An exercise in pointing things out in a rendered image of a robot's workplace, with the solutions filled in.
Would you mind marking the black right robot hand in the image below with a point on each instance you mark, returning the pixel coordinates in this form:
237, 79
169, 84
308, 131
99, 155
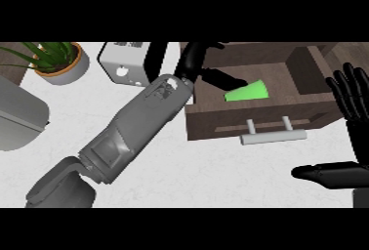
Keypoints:
355, 97

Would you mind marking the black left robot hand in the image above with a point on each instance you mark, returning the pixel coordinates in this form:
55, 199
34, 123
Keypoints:
192, 62

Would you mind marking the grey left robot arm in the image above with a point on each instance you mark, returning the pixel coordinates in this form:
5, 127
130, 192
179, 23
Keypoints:
139, 120

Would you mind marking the green cup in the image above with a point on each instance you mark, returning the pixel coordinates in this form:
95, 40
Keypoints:
250, 92

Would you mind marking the brown wooden drawer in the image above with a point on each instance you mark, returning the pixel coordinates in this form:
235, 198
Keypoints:
216, 120
278, 78

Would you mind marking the brown wooden drawer front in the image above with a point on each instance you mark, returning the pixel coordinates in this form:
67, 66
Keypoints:
216, 120

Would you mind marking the white toaster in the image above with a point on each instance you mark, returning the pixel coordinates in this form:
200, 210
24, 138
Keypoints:
125, 62

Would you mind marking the brown wooden cabinet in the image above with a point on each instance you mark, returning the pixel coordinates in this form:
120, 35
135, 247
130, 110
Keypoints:
312, 52

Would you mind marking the grey and orange plant pot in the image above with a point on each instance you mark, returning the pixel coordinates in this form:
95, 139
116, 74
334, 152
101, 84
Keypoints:
73, 73

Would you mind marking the green leafy plant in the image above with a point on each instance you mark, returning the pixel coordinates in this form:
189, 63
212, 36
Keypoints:
51, 55

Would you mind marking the brown wooden panel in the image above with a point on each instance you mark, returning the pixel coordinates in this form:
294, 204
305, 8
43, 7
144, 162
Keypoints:
12, 71

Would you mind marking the grey rounded appliance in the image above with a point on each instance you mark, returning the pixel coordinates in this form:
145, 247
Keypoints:
20, 117

